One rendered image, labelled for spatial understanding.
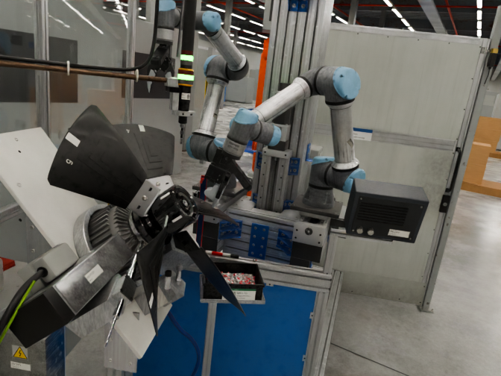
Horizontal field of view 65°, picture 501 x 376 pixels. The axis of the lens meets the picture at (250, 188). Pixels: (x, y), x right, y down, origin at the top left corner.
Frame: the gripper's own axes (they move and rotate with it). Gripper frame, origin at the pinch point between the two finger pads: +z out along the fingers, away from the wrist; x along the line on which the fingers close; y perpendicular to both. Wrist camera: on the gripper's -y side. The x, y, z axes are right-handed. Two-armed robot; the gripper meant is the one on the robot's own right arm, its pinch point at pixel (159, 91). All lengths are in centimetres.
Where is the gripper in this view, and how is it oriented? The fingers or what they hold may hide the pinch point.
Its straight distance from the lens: 172.4
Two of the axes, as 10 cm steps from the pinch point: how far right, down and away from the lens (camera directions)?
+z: -1.1, 9.6, 2.7
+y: 1.2, -2.5, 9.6
